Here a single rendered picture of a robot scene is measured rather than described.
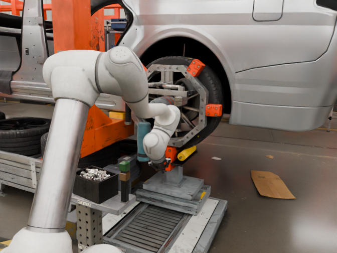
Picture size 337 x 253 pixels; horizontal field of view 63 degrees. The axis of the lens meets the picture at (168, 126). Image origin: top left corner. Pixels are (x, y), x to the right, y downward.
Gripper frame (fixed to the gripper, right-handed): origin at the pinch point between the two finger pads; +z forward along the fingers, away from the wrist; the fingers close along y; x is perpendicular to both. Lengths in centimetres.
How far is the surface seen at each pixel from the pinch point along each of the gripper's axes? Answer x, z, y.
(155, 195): 0, 52, -12
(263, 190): 2, 104, 82
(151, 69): 65, -16, 4
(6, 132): 73, 40, -133
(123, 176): -11.5, -29.5, -17.2
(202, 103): 35.0, -8.8, 31.5
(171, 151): 17.7, 17.1, 6.7
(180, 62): 65, -16, 23
